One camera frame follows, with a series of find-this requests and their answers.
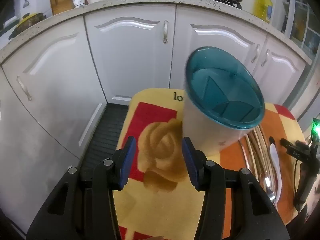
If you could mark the black ribbed floor mat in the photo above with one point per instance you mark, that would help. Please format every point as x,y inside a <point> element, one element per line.
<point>105,135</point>

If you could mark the bundle of chopsticks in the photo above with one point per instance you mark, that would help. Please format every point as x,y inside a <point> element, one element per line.
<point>257,150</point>

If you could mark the white cabinet door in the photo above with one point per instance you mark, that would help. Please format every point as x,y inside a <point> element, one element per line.
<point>25,167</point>
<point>215,30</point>
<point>282,80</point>
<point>130,62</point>
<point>62,85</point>

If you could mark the glass door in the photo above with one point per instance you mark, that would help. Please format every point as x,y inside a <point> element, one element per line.
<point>305,30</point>

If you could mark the black pan yellow rim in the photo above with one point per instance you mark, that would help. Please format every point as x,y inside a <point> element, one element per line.
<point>30,20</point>

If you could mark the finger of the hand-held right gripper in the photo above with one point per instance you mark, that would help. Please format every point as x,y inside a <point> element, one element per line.
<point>297,150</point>

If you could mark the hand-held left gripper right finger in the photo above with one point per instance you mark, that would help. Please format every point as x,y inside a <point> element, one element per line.
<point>190,162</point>

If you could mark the white appliance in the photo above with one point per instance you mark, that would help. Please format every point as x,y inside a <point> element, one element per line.
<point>37,0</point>

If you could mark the white bowl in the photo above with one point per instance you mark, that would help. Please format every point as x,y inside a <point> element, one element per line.
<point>95,0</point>

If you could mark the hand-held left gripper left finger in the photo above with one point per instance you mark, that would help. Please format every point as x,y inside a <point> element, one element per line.
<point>128,162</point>

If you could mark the yellow oil bottle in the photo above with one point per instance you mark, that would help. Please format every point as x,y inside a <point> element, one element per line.
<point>262,7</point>

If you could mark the printed table cloth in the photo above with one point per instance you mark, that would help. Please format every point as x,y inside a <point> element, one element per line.
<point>160,205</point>

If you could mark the metal utensil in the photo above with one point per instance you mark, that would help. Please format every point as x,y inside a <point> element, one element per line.
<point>267,181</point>

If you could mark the speckled stone countertop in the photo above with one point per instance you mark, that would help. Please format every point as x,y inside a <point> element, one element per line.
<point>150,0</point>

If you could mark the white floral utensil holder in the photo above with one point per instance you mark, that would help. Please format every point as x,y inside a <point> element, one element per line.
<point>207,130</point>

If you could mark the white spoon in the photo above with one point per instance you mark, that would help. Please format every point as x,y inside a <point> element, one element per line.
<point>275,160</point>

